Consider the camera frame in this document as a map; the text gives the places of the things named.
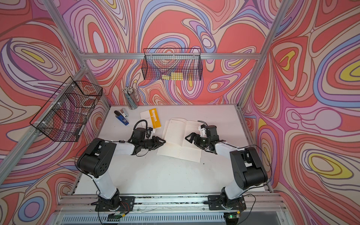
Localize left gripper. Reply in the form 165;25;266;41
139;136;166;152

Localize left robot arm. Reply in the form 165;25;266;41
75;120;166;211

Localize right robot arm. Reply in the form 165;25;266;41
185;124;269;211

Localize mesh pencil cup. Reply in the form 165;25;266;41
122;87;138;110

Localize blue stapler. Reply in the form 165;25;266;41
114;110;129;126

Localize small white eraser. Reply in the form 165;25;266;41
120;108;128;118

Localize yellow sticky notes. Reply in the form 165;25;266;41
161;72;184;81

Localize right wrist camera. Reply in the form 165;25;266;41
198;124;207;137

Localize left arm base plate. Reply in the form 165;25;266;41
92;196;135;212

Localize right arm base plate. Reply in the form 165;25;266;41
203;194;247;212

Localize back wire basket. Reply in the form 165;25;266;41
141;47;203;81

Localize wire basket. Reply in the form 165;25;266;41
30;77;103;142
141;47;203;81

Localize left wire basket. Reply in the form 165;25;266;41
30;77;103;142

